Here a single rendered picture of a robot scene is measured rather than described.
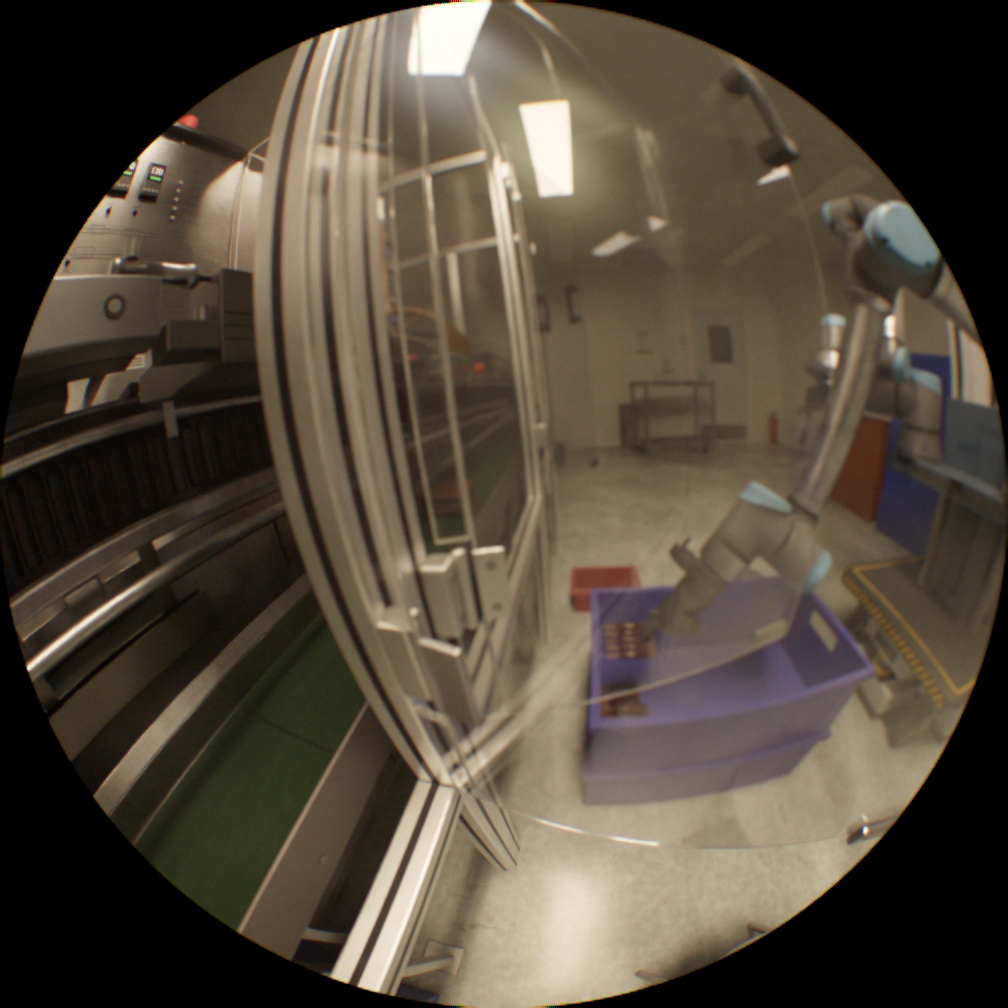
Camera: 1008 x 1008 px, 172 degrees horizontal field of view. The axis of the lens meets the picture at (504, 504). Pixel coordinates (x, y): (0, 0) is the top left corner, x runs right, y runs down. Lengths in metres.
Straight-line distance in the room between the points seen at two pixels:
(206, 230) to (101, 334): 0.65
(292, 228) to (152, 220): 0.71
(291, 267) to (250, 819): 0.37
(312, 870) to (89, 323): 0.42
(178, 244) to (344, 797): 0.92
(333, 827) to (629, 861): 0.72
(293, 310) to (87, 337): 0.19
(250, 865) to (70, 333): 0.39
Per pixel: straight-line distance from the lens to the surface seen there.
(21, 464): 0.32
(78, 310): 0.32
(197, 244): 0.90
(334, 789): 0.31
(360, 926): 0.35
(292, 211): 0.20
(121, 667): 0.36
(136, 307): 0.33
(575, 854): 0.92
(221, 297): 0.37
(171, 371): 0.51
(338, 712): 0.34
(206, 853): 0.36
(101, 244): 0.82
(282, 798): 0.33
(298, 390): 0.17
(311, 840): 0.31
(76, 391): 0.63
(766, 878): 1.02
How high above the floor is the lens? 0.91
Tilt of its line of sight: 19 degrees down
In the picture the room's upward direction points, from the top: 7 degrees counter-clockwise
